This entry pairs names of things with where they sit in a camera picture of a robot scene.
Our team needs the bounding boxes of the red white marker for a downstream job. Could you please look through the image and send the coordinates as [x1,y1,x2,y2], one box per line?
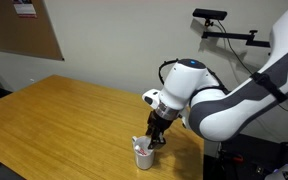
[134,145,147,156]

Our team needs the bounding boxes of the black equipment case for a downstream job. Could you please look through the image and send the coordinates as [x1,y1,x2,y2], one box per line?
[203,134,288,180]

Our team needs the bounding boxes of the brown cork board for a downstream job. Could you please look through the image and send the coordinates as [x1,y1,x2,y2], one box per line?
[0,0,64,60]

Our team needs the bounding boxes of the black camera cable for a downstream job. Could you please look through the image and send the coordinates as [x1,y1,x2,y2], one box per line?
[217,19,288,120]

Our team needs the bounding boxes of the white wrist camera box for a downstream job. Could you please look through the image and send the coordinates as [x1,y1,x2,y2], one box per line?
[142,89,160,109]

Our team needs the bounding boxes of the white ceramic mug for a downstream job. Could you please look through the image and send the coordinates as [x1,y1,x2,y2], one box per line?
[132,136,154,170]

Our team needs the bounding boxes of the paper notice on board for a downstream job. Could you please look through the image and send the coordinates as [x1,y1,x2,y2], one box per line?
[12,0,37,18]

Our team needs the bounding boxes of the black camera on mount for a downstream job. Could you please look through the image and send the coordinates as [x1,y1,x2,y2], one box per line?
[193,8,227,20]

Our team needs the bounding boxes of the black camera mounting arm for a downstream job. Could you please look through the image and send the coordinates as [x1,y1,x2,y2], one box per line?
[202,30,270,48]

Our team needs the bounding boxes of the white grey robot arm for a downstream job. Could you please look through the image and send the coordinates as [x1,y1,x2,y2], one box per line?
[142,10,288,149]

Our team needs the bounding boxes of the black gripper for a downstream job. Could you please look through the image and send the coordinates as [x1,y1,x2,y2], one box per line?
[145,111,172,150]

